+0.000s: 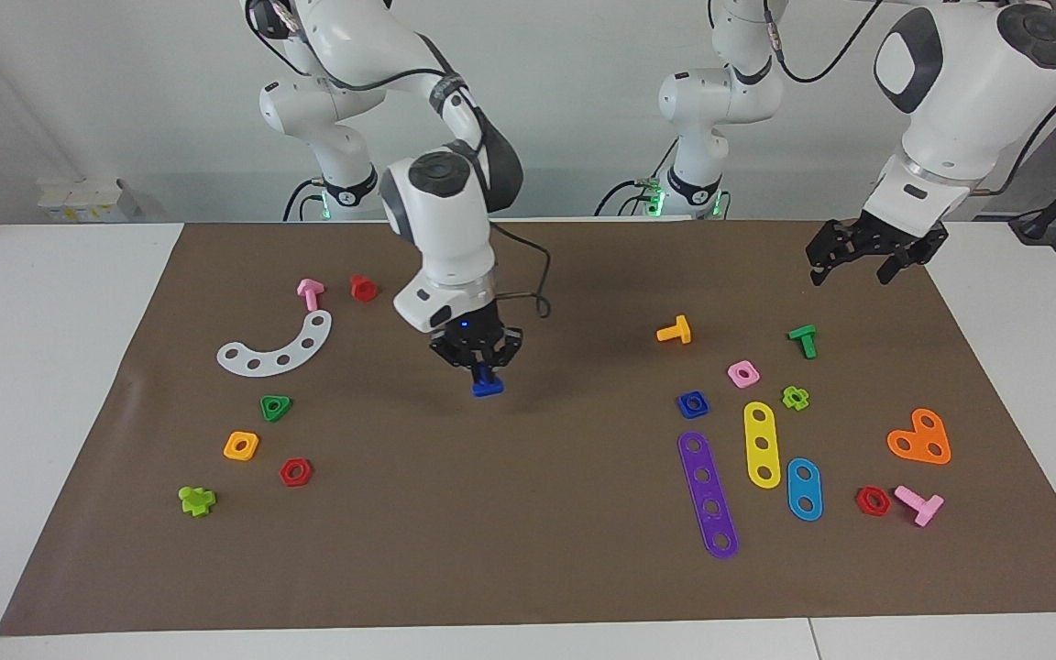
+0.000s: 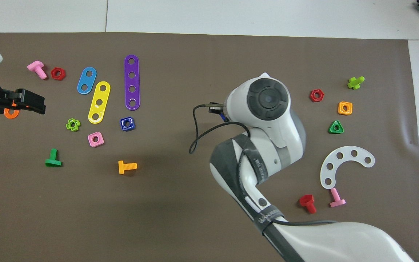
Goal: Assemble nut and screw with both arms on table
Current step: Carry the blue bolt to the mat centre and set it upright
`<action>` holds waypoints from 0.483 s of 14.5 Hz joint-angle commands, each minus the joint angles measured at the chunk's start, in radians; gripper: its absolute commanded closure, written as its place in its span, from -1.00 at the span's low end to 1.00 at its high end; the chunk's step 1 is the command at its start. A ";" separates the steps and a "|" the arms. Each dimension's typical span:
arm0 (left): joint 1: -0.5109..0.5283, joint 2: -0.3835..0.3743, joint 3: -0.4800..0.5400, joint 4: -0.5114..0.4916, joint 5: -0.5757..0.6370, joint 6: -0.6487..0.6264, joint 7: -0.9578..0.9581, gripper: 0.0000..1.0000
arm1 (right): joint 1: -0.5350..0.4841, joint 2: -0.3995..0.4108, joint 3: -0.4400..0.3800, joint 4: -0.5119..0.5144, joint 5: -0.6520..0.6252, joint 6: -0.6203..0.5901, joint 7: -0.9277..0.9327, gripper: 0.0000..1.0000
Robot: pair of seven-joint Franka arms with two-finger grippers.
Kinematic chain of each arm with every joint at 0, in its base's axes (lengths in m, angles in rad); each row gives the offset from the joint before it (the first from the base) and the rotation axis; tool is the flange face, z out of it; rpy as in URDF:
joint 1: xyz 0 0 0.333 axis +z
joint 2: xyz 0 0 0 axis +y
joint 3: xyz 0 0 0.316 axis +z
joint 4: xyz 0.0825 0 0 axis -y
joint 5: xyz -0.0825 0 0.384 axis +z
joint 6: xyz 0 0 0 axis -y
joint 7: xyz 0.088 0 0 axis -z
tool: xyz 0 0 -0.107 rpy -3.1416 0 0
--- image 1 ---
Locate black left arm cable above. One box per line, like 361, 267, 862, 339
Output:
761, 0, 1056, 197

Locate light green cross screw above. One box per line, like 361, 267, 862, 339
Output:
177, 485, 218, 520

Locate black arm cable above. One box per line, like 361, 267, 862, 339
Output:
489, 222, 554, 321
761, 0, 1056, 197

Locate purple four-hole plate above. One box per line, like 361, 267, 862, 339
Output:
676, 430, 741, 561

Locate yellow three-hole plate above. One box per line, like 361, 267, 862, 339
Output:
742, 400, 783, 490

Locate orange heart-shaped plate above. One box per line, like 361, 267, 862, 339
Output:
885, 407, 953, 467

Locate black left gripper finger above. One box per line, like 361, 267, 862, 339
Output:
875, 246, 930, 286
805, 220, 860, 288

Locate white boxes stack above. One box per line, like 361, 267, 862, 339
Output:
36, 177, 143, 225

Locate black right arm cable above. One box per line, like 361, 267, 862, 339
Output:
489, 222, 554, 321

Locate black right base cable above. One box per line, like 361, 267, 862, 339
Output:
281, 177, 328, 224

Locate white curved five-hole plate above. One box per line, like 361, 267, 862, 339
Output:
215, 309, 335, 379

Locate grey slanted panel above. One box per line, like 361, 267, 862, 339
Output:
975, 87, 1056, 222

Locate brown table mat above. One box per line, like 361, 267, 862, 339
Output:
0, 218, 1056, 637

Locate blue two-hole plate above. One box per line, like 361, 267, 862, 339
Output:
786, 456, 825, 523

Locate black base cable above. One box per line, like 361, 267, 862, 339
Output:
281, 177, 328, 224
593, 137, 681, 219

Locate black left base cable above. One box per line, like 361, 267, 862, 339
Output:
593, 137, 681, 219

